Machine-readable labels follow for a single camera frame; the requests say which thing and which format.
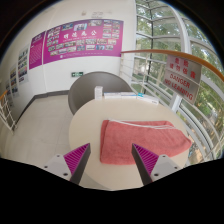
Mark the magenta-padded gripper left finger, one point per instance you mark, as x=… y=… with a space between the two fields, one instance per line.
x=77 y=159

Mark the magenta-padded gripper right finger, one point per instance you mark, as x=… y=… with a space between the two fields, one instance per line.
x=145 y=159

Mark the pink towel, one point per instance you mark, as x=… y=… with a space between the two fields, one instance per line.
x=143 y=140

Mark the flat white and blue box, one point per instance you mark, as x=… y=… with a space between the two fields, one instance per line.
x=148 y=99

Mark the grey round-back chair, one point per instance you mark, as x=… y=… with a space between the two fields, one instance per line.
x=86 y=90

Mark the small upright white box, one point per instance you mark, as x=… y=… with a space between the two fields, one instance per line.
x=98 y=92

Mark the white stair railing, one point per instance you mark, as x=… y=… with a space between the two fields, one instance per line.
x=6 y=113

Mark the green exit sign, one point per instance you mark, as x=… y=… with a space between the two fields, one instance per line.
x=77 y=74

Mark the red and white warning sign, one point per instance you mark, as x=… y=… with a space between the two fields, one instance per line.
x=181 y=80

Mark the white photo poster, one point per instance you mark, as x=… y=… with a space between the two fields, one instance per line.
x=23 y=65
x=13 y=81

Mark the narrow magenta text poster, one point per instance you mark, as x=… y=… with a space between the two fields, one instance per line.
x=36 y=50

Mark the large magenta photo poster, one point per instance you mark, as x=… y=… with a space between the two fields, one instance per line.
x=83 y=41

